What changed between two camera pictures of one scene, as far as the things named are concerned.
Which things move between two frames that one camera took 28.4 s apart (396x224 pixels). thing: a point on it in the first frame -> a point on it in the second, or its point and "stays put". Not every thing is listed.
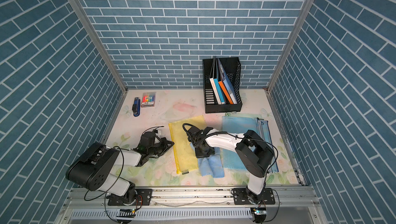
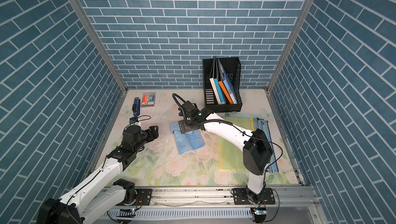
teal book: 219,91 stays put
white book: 215,91 stays put
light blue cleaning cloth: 212,165 -> 188,141
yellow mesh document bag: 185,153 -> 230,150
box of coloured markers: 148,99 stays put
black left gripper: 164,142 -> 155,133
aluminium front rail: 293,206 stays put
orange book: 220,82 stays put
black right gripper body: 200,153 -> 187,124
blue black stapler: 136,107 stays put
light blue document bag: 264,132 stays put
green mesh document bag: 244,114 stays put
